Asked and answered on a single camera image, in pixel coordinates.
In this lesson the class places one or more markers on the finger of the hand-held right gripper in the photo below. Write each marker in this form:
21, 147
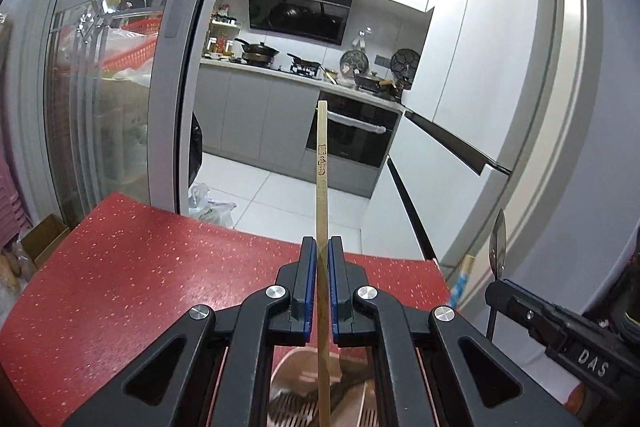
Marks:
515, 307

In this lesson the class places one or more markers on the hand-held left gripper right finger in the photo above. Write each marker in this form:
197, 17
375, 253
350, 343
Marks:
337, 287

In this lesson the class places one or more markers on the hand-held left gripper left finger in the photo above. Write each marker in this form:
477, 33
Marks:
307, 287

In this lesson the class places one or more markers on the blue patterned wooden chopstick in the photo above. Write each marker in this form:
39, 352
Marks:
460, 282

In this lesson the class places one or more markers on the beige plastic utensil holder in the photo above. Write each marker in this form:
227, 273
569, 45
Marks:
295, 374

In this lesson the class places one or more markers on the plain wooden chopstick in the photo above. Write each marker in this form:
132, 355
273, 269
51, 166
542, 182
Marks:
322, 187

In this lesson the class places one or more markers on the dark bag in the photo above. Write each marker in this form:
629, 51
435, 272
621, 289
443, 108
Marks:
631, 297

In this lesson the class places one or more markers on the clear plastic bag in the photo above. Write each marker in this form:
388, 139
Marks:
210, 207

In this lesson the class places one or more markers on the black built-in oven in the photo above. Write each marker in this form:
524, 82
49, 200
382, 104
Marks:
355, 142

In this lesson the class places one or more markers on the black trash bag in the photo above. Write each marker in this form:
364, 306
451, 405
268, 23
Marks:
196, 147

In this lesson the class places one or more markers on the grey kitchen cabinets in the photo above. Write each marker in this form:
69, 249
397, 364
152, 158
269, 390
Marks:
250, 117

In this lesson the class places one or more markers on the round metal steamer rack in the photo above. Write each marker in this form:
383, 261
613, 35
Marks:
405, 63
354, 63

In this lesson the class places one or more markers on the black frying pan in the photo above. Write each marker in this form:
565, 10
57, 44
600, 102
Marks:
305, 61

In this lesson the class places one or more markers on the grey sliding glass door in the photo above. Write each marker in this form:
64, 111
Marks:
170, 107

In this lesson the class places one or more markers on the white refrigerator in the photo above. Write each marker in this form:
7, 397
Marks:
475, 57

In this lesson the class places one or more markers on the condiment rack with bottles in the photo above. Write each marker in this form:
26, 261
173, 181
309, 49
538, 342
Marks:
222, 42

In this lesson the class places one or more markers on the open cardboard box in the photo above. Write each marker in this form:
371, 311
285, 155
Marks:
42, 242

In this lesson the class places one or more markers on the black range hood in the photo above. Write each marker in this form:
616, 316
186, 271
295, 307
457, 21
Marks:
300, 12

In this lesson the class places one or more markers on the red plastic basket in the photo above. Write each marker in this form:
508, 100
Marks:
135, 52

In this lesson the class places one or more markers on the stack of pink plastic stools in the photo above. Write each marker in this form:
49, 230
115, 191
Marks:
7, 197

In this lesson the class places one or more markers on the white wall hook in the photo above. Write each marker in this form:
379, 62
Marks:
362, 38

